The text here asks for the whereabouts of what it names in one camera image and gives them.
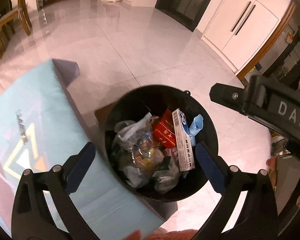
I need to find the green snack bag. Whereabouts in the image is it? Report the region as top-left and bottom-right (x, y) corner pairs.
(156, 156), (171, 171)

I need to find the blue quilted cloth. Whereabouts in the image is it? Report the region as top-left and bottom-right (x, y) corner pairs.
(189, 114), (204, 147)

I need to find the black trash bin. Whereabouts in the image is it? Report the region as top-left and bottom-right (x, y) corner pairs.
(103, 85), (218, 202)

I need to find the white cabinet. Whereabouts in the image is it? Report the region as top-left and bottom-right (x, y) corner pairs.
(201, 0), (281, 71)

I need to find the white plastic bag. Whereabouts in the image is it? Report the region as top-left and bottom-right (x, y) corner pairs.
(123, 166), (180, 194)

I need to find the white blue medicine box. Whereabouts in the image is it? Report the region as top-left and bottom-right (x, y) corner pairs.
(172, 108), (195, 172)

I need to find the person's right hand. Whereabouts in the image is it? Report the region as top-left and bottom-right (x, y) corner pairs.
(266, 155), (279, 192)

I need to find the red cigarette box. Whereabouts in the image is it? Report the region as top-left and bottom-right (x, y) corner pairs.
(152, 108), (176, 148)

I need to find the clear printed snack bag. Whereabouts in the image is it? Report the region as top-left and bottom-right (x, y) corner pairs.
(113, 113), (164, 170)

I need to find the teal and grey floor mat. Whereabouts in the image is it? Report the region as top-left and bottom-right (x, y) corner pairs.
(0, 59), (178, 239)

